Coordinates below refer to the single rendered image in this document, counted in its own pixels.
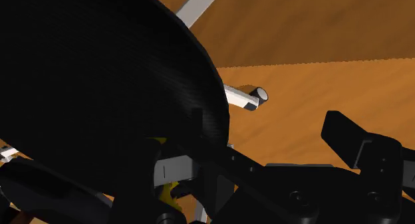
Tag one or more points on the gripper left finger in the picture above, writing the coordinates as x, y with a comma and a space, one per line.
246, 178

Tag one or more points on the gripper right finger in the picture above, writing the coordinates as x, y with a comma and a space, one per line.
377, 161

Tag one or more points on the black wheel toy white frame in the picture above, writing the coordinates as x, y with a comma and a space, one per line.
97, 71

